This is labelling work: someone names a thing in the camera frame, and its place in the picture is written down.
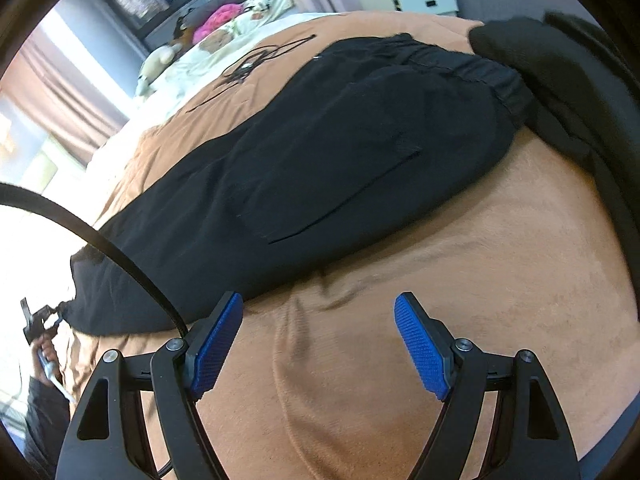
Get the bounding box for white nightstand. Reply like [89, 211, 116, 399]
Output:
[357, 0, 458, 17]

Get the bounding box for beige plush toy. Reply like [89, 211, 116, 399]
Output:
[137, 42, 183, 96]

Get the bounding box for thick black cable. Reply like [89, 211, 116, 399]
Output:
[0, 182, 191, 338]

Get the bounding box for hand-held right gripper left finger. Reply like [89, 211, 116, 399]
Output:
[57, 291, 245, 480]

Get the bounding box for pink plush cloth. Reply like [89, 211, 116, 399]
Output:
[192, 3, 244, 41]

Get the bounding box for person's left forearm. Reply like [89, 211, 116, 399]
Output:
[22, 375, 71, 466]

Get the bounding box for black pants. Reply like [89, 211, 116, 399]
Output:
[64, 33, 536, 336]

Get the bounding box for orange blanket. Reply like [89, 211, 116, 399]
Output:
[60, 10, 628, 480]

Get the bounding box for black cloth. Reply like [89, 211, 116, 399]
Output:
[469, 12, 638, 321]

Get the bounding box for thin black cord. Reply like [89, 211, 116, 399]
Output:
[187, 34, 317, 111]

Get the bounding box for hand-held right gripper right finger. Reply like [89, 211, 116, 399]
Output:
[394, 291, 583, 480]

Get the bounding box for dark plush toy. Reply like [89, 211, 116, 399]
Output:
[171, 14, 196, 47]

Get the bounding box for person's left hand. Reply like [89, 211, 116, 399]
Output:
[30, 334, 64, 387]

